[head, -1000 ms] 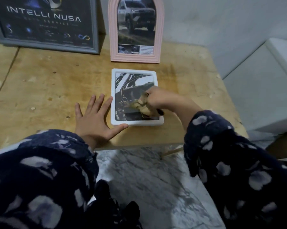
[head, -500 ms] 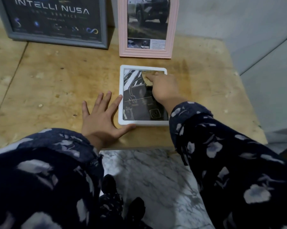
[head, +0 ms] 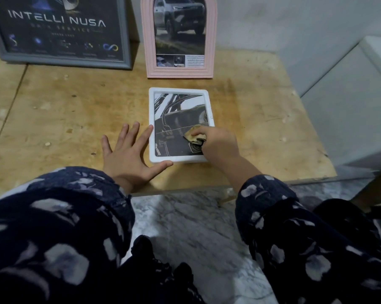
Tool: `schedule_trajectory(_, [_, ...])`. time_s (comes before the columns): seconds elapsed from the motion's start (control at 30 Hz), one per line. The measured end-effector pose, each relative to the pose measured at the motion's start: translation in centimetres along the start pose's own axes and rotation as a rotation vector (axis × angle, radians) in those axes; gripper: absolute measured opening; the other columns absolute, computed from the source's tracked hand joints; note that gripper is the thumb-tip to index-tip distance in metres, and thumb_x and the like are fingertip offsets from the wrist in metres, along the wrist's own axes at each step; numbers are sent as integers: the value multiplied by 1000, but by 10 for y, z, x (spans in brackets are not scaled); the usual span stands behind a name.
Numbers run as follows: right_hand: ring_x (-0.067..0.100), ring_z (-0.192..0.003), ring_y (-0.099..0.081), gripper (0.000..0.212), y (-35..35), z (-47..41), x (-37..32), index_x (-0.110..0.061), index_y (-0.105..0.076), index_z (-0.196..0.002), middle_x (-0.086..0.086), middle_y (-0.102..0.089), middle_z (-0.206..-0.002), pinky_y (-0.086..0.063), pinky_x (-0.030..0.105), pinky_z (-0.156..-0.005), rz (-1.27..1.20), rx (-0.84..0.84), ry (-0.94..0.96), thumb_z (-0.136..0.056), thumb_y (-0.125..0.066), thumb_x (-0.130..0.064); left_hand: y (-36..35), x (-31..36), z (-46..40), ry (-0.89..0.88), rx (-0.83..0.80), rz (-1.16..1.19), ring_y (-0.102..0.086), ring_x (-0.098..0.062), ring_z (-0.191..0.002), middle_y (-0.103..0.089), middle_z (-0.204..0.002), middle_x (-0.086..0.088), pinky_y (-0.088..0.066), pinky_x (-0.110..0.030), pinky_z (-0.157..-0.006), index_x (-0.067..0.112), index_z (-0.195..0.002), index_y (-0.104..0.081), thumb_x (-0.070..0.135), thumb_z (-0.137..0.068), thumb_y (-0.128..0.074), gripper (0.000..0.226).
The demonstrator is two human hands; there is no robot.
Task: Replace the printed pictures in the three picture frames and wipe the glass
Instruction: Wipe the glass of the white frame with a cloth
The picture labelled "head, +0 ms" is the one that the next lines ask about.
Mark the person's left foot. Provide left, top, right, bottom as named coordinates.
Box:
left=131, top=236, right=155, bottom=266

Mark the person's left hand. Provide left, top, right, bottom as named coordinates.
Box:
left=101, top=122, right=174, bottom=195

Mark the brown wiping cloth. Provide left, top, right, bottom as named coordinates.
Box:
left=183, top=125, right=207, bottom=147

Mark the person's right forearm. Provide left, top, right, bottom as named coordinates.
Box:
left=222, top=155, right=381, bottom=304

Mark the person's dark floral dress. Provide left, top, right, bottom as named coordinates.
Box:
left=114, top=259, right=207, bottom=304

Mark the white cabinet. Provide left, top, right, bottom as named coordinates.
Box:
left=299, top=36, right=381, bottom=181

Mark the person's right foot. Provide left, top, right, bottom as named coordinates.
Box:
left=173, top=262, right=194, bottom=292

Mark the person's left forearm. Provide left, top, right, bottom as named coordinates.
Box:
left=0, top=166, right=136, bottom=304

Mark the person's right hand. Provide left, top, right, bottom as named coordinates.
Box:
left=190, top=125, right=242, bottom=170

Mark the grey picture frame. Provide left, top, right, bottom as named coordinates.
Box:
left=0, top=0, right=133, bottom=71

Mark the white picture frame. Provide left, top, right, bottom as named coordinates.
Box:
left=148, top=87, right=215, bottom=164

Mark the person's foot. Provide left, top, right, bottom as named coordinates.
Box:
left=173, top=262, right=194, bottom=292
left=131, top=236, right=155, bottom=266

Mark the pink arched picture frame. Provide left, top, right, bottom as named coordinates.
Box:
left=141, top=0, right=218, bottom=79

